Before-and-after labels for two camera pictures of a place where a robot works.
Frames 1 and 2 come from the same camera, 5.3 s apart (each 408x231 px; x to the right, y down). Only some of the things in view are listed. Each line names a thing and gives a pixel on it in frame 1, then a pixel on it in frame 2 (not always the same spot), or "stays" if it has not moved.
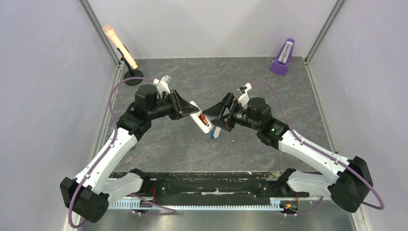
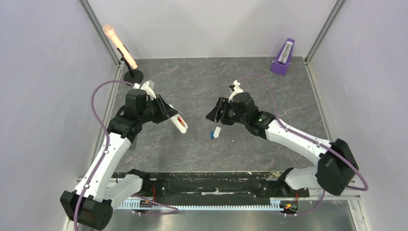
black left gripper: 181,108 to 165,110
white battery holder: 206,127 to 179,122
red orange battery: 202,117 to 181,121
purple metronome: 284,58 stays
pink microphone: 108,29 stays
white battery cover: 217,132 stays
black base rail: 210,186 stays
